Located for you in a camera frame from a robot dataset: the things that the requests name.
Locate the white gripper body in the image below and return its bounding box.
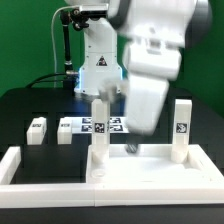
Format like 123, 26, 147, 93
125, 74, 169, 135

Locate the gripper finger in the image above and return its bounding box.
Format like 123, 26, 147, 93
125, 135, 139, 154

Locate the white desk tabletop tray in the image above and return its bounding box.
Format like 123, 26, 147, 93
86, 144, 224, 187

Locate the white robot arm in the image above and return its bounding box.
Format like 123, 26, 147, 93
64, 0, 212, 154

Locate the fiducial marker sheet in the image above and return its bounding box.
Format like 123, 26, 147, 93
72, 117, 128, 134

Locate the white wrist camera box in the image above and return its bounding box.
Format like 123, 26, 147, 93
98, 79, 128, 103

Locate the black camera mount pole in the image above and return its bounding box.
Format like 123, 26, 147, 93
60, 10, 75, 92

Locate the mounted grey camera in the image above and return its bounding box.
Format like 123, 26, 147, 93
79, 4, 109, 18

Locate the black cable on table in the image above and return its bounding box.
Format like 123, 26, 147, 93
25, 72, 69, 89

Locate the white camera cable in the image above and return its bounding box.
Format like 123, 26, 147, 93
50, 5, 73, 89

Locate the white U-shaped obstacle frame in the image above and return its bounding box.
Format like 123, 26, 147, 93
0, 147, 224, 208

